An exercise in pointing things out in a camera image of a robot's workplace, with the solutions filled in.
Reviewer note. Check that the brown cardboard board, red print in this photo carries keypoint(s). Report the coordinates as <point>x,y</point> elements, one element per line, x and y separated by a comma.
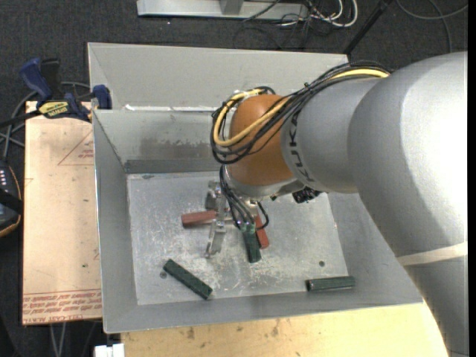
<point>59,206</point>

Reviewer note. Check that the grey metal bin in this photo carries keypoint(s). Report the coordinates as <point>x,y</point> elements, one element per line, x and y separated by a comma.
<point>167,214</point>

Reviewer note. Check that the red-brown flat block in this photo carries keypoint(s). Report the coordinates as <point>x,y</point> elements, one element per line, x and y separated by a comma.
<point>197,218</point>
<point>263,238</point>

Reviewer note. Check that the dark green flat block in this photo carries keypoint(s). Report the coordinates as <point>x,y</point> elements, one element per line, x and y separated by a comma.
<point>253,249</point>
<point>187,279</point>
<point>330,284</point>

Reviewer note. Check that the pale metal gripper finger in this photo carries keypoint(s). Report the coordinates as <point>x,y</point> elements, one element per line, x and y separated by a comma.
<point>221,238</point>
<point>211,242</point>

